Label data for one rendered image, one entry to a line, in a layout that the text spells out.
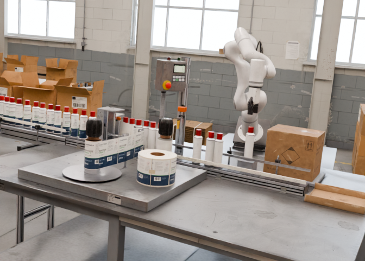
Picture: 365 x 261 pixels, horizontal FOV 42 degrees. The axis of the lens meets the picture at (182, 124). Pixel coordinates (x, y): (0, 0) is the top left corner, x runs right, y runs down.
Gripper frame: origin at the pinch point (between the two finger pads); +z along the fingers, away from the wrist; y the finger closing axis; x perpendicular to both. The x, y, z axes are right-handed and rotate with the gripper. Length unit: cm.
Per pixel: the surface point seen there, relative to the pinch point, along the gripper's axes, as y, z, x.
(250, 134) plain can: 2.3, 13.4, 1.0
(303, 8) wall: -523, -99, -103
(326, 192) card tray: 5, 38, 49
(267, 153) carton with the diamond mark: -3.2, 24.1, 10.9
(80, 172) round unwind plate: 79, 32, -64
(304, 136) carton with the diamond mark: -3.5, 10.2, 31.5
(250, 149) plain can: 1.9, 22.4, 1.8
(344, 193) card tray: 2, 37, 58
